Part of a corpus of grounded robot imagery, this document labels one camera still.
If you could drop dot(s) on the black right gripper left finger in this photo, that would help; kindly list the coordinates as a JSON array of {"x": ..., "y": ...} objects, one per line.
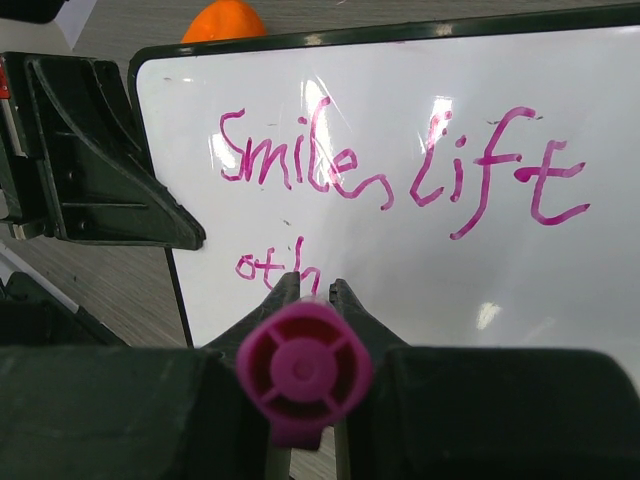
[{"x": 79, "y": 403}]

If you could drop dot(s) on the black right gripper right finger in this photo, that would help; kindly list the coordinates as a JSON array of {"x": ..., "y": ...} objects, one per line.
[{"x": 485, "y": 413}]

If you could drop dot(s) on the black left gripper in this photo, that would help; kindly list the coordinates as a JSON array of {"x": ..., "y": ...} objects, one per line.
[{"x": 72, "y": 113}]

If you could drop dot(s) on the white marker with magenta cap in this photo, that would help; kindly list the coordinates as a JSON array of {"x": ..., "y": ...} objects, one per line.
[{"x": 304, "y": 368}]

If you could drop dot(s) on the small white whiteboard black frame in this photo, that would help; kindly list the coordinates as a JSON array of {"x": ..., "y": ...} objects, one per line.
[{"x": 475, "y": 182}]

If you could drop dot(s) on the orange mandarin fruit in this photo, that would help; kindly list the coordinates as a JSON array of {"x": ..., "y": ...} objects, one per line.
[{"x": 225, "y": 20}]

